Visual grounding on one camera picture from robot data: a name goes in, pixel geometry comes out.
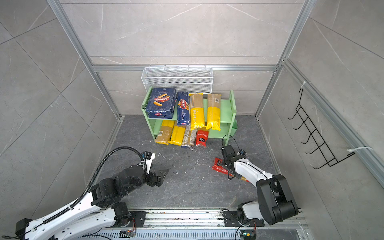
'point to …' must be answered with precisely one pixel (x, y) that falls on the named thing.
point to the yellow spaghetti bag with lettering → (197, 111)
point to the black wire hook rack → (322, 147)
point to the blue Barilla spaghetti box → (183, 108)
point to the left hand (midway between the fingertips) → (161, 165)
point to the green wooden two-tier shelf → (228, 127)
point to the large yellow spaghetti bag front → (177, 136)
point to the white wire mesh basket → (194, 80)
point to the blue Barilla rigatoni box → (160, 102)
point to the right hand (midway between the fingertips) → (230, 165)
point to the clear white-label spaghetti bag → (189, 137)
